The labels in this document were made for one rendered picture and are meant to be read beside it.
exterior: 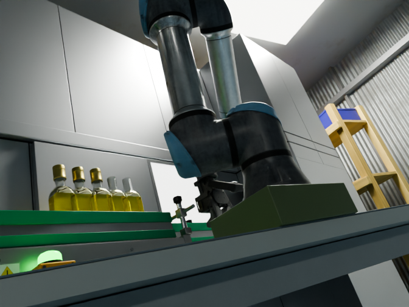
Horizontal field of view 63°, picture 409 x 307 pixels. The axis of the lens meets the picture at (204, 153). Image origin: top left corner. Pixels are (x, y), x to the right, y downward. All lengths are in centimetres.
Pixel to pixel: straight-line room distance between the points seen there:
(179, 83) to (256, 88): 124
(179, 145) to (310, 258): 34
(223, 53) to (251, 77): 107
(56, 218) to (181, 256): 45
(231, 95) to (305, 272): 59
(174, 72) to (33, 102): 70
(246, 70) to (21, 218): 160
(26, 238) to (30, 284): 41
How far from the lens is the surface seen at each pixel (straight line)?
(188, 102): 78
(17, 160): 123
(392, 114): 395
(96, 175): 111
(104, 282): 42
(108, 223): 91
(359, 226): 71
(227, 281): 53
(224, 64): 100
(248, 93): 204
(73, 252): 82
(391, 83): 400
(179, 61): 84
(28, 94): 141
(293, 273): 62
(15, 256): 77
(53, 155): 125
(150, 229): 98
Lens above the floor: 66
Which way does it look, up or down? 25 degrees up
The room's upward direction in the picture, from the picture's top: 18 degrees counter-clockwise
